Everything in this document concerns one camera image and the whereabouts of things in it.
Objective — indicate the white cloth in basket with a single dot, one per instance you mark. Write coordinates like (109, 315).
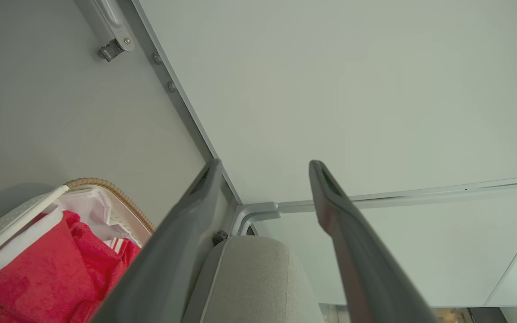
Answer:
(89, 211)

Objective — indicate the red and white garment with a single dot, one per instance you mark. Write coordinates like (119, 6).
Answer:
(52, 278)

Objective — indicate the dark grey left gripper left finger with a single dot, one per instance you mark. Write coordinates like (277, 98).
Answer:
(168, 260)

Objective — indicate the small black caster wheel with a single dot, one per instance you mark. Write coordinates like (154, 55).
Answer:
(219, 236)

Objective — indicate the light grey fabric sofa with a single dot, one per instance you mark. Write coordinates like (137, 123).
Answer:
(254, 282)

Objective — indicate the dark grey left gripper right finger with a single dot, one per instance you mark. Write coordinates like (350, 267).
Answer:
(361, 269)

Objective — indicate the silver metal latch bracket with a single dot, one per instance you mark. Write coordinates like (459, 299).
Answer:
(110, 31)

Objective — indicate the white laundry basket wicker rim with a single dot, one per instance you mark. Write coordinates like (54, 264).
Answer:
(11, 220)

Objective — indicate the grey metal partition leg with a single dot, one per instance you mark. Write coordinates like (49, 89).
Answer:
(254, 211)

